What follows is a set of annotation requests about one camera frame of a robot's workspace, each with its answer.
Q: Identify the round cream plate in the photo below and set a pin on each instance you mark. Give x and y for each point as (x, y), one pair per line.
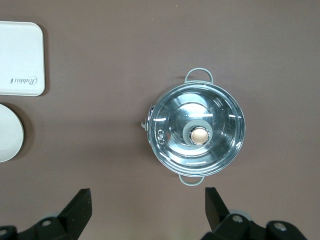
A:
(8, 132)

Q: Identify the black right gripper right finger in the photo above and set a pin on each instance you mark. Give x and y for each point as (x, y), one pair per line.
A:
(225, 225)

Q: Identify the glass pot lid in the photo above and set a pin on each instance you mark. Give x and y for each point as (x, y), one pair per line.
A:
(175, 145)

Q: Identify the cream rabbit print tray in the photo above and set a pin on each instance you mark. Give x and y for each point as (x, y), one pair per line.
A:
(20, 55)

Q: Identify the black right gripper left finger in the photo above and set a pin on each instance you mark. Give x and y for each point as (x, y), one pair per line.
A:
(67, 220)

